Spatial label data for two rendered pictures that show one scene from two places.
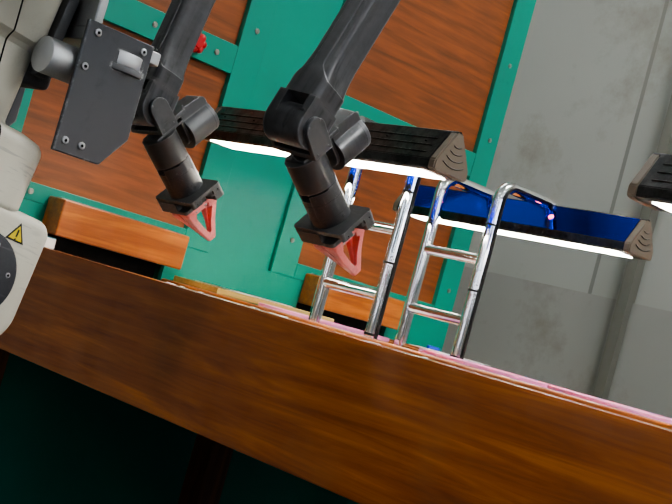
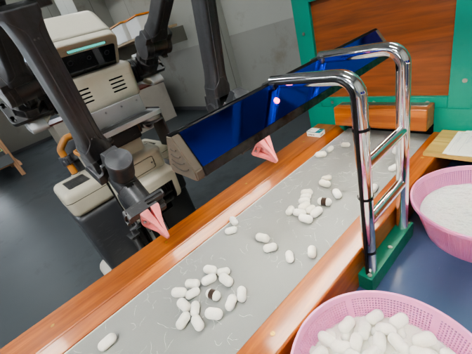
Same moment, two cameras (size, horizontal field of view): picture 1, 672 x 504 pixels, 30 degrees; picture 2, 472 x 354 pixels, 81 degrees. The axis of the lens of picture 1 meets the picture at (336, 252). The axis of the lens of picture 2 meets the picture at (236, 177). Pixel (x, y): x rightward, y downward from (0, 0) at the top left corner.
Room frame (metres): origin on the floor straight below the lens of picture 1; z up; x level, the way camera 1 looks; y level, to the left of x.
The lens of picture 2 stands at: (2.08, -0.51, 1.22)
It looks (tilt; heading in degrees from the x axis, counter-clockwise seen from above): 28 degrees down; 101
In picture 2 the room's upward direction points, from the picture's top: 18 degrees counter-clockwise
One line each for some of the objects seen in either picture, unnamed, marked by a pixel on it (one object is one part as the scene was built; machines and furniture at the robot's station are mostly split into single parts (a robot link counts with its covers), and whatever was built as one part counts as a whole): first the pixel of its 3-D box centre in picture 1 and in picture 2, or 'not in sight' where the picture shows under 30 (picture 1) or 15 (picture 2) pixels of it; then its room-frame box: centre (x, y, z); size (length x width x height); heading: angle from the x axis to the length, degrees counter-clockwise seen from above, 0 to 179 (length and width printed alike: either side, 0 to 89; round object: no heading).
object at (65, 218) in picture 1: (117, 233); (378, 114); (2.44, 0.42, 0.83); 0.30 x 0.06 x 0.07; 133
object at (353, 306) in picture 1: (356, 302); not in sight; (2.91, -0.08, 0.83); 0.30 x 0.06 x 0.07; 133
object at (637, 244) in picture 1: (515, 216); not in sight; (2.54, -0.33, 1.08); 0.62 x 0.08 x 0.07; 43
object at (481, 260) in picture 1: (470, 293); not in sight; (2.49, -0.28, 0.90); 0.20 x 0.19 x 0.45; 43
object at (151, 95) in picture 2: not in sight; (115, 119); (-0.62, 4.30, 0.36); 2.09 x 0.67 x 0.72; 47
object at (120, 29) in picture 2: not in sight; (129, 31); (0.09, 4.81, 1.61); 0.53 x 0.44 x 0.29; 137
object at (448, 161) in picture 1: (323, 137); (302, 85); (2.16, 0.07, 1.08); 0.62 x 0.08 x 0.07; 43
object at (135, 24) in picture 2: not in sight; (143, 24); (0.51, 4.43, 1.60); 0.49 x 0.41 x 0.27; 137
